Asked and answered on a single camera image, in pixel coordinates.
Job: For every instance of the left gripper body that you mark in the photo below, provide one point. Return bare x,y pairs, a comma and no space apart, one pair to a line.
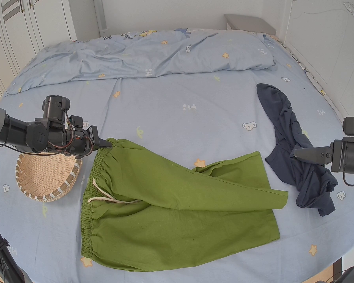
57,140

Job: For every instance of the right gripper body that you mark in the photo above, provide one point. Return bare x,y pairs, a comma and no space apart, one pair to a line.
349,158

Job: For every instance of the green shorts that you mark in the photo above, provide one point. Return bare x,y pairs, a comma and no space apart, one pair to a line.
165,217

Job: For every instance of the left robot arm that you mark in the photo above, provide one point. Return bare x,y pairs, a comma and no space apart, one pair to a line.
16,133

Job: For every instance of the round woven basket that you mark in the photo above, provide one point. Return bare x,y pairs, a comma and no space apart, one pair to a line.
44,175

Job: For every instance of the dark blue garment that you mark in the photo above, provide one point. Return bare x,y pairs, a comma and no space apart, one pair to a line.
283,113

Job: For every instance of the pale blue quilt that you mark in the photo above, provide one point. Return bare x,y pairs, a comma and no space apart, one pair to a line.
135,57

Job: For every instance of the white wardrobe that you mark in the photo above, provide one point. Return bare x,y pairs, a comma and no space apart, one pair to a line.
14,25

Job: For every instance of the bed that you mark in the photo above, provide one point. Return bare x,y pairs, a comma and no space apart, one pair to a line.
180,105

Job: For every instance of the grey bedside table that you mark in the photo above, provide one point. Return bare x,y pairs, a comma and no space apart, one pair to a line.
247,24

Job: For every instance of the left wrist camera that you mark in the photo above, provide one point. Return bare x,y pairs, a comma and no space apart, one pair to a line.
76,121

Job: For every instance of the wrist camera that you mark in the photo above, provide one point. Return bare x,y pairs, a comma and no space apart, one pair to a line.
76,121
351,125

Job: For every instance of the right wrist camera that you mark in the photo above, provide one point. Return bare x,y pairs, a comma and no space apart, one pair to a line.
351,125

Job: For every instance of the grey wall pipe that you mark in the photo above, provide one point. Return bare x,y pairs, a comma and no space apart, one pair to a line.
100,10

